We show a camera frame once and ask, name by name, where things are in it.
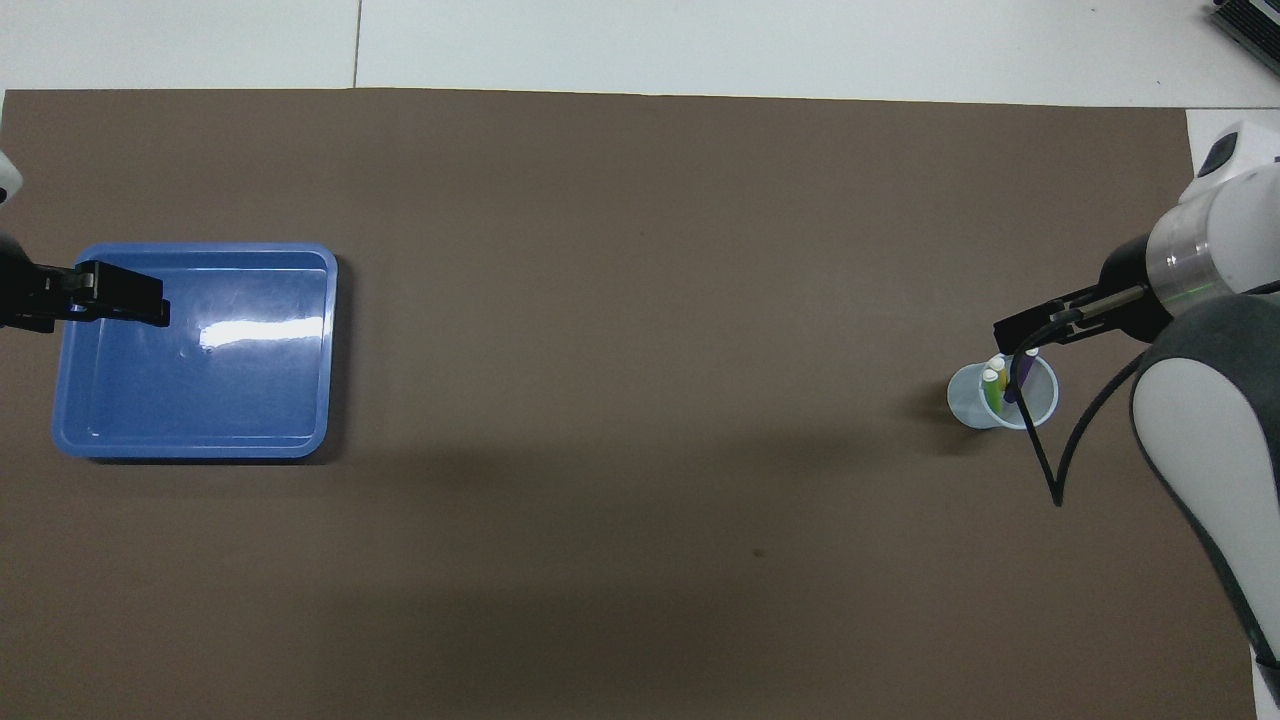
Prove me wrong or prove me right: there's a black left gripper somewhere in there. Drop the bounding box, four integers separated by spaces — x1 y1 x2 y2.
0 232 171 335

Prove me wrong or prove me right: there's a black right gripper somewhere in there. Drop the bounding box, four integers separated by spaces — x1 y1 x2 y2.
993 233 1176 353

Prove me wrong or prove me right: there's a purple pen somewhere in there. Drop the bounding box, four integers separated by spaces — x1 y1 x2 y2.
1003 348 1039 404

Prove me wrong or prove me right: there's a translucent plastic cup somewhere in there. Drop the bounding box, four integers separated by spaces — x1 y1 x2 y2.
947 349 1060 431

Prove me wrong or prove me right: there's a blue plastic tray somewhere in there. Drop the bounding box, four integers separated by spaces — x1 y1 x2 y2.
52 243 339 459

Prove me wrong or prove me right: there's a dark ribbed device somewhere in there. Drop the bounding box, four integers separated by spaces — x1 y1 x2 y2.
1208 0 1280 63

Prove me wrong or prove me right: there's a brown table mat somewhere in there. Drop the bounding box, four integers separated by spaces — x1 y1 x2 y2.
0 88 1259 720

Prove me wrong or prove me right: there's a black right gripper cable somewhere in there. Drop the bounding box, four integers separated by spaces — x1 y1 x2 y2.
1010 283 1280 508

